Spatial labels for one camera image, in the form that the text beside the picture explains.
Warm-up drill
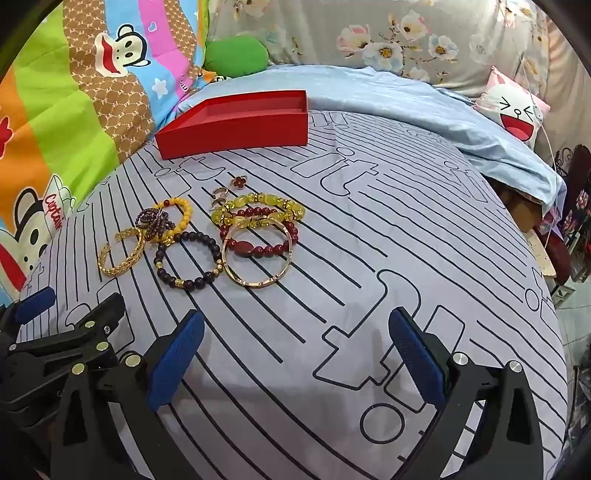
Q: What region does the yellow crystal bead bracelet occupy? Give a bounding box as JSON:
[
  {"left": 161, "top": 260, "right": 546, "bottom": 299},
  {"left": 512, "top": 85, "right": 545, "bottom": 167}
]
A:
[{"left": 211, "top": 191, "right": 295, "bottom": 232}]

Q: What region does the pink rabbit face cushion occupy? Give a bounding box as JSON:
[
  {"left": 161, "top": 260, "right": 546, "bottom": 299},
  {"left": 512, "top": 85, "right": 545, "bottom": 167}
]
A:
[{"left": 473, "top": 65, "right": 551, "bottom": 148}]

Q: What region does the amber yellow bead bracelet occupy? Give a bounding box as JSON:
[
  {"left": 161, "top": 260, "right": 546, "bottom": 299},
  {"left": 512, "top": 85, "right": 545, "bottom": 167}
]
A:
[{"left": 147, "top": 197, "right": 193, "bottom": 247}]

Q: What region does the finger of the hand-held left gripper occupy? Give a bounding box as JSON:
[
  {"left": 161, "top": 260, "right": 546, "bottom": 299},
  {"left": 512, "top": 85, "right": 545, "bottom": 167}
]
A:
[
  {"left": 7, "top": 292, "right": 126, "bottom": 407},
  {"left": 0, "top": 286, "right": 57, "bottom": 342}
]

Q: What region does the rose gold bangle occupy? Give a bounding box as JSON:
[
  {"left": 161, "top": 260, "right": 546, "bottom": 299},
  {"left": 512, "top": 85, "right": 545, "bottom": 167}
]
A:
[{"left": 222, "top": 220, "right": 295, "bottom": 289}]

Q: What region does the white cable with switch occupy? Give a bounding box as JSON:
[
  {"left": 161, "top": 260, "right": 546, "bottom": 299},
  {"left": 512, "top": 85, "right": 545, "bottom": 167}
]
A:
[{"left": 519, "top": 48, "right": 560, "bottom": 176}]

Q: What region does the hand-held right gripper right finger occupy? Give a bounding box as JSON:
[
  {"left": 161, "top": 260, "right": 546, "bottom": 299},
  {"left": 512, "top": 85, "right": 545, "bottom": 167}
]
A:
[{"left": 388, "top": 307, "right": 546, "bottom": 480}]

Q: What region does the green plush toy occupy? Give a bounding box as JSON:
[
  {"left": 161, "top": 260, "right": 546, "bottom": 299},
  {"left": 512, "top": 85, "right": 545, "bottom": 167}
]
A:
[{"left": 203, "top": 36, "right": 269, "bottom": 75}]

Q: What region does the gold chain bangle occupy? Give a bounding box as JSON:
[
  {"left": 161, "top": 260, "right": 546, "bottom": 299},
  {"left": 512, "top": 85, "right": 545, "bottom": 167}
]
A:
[{"left": 100, "top": 227, "right": 145, "bottom": 278}]

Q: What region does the red bead bracelet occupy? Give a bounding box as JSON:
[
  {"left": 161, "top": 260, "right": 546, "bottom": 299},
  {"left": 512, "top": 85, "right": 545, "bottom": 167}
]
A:
[{"left": 218, "top": 208, "right": 300, "bottom": 260}]

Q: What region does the light blue pillow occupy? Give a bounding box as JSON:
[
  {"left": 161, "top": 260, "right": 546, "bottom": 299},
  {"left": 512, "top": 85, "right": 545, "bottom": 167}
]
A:
[{"left": 173, "top": 65, "right": 568, "bottom": 215}]

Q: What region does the brown wooden board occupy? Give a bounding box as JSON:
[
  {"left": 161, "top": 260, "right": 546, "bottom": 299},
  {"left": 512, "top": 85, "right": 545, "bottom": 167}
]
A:
[{"left": 496, "top": 180, "right": 548, "bottom": 234}]

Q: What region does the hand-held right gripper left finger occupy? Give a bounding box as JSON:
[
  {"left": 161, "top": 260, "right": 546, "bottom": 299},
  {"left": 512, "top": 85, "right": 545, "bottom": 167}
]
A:
[{"left": 51, "top": 308, "right": 206, "bottom": 480}]

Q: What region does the dark ornate metal frame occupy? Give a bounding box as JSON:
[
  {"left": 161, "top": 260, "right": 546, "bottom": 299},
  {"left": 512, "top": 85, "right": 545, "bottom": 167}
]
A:
[{"left": 553, "top": 143, "right": 591, "bottom": 289}]

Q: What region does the colourful cartoon monkey blanket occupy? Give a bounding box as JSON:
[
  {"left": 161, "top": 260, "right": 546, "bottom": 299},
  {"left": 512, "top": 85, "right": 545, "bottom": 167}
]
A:
[{"left": 0, "top": 0, "right": 213, "bottom": 306}]

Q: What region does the small garnet bead bracelet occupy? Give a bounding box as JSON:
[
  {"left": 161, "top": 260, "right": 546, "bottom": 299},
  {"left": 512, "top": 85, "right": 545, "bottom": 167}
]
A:
[{"left": 136, "top": 208, "right": 177, "bottom": 243}]

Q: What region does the grey floral blanket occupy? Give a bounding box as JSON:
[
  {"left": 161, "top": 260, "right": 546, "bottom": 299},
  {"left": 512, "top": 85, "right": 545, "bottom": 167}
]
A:
[{"left": 208, "top": 0, "right": 575, "bottom": 139}]

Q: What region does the red cardboard box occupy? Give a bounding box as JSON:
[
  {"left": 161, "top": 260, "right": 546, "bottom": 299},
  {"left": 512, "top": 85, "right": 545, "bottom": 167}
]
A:
[{"left": 154, "top": 90, "right": 308, "bottom": 161}]

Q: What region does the grey line-patterned bedsheet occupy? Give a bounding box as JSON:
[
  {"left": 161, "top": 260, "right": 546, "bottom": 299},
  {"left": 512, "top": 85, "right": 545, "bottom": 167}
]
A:
[{"left": 16, "top": 108, "right": 568, "bottom": 480}]

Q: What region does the dark brown bead bracelet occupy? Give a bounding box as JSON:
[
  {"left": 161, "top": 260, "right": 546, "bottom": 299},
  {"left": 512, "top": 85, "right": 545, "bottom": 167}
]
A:
[{"left": 154, "top": 231, "right": 223, "bottom": 291}]

